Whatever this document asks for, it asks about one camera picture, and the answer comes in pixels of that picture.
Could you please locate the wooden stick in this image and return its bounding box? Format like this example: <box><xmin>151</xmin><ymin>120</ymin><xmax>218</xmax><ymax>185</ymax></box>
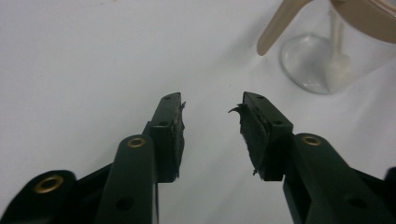
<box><xmin>256</xmin><ymin>0</ymin><xmax>314</xmax><ymax>57</ymax></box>

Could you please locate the white plastic spoon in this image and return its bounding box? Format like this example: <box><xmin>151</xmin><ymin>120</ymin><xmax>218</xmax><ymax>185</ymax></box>
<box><xmin>324</xmin><ymin>6</ymin><xmax>354</xmax><ymax>93</ymax></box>

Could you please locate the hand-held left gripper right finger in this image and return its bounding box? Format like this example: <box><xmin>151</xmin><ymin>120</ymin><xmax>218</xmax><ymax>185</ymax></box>
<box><xmin>228</xmin><ymin>91</ymin><xmax>396</xmax><ymax>224</ymax></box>

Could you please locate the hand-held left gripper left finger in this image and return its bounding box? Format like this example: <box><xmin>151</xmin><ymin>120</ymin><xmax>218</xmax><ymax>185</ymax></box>
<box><xmin>94</xmin><ymin>91</ymin><xmax>187</xmax><ymax>224</ymax></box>

